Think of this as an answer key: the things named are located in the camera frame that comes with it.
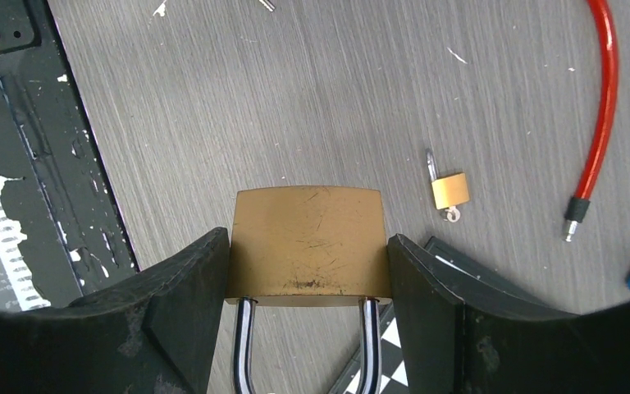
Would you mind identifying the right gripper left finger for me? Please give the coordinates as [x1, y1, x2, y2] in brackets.
[67, 227, 232, 394]

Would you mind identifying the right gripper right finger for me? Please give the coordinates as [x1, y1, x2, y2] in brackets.
[386, 233, 577, 394]

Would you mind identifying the small silver key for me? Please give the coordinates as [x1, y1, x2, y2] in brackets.
[443, 205, 461, 223]

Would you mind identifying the small brass padlock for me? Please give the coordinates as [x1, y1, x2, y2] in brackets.
[425, 148, 470, 212]

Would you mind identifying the large brass padlock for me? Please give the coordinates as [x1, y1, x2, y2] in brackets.
[225, 186, 392, 393]

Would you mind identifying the red cable lock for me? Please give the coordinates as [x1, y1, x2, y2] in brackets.
[563, 0, 620, 242]

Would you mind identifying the silver key bunch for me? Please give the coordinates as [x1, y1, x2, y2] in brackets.
[258, 0, 276, 12]

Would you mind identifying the black white chessboard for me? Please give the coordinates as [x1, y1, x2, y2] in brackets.
[328, 236, 539, 394]

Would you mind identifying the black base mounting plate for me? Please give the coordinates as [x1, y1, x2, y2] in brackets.
[0, 1, 139, 312]

